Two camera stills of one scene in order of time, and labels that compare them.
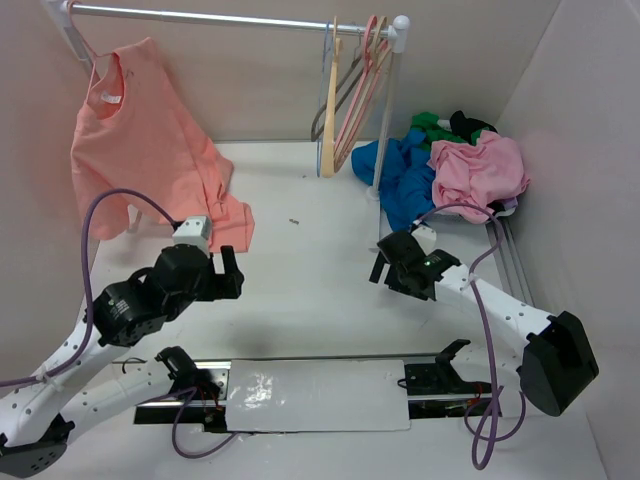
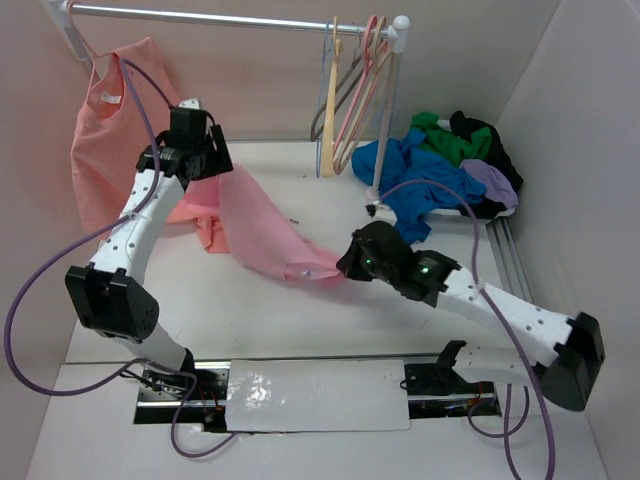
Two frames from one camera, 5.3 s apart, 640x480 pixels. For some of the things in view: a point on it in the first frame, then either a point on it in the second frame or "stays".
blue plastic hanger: x=320 y=98 stays
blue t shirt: x=407 y=178 stays
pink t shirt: x=483 y=173 → x=250 y=229
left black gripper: x=224 y=284 → x=221 y=160
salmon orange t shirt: x=136 y=133 stays
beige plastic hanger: x=328 y=152 stays
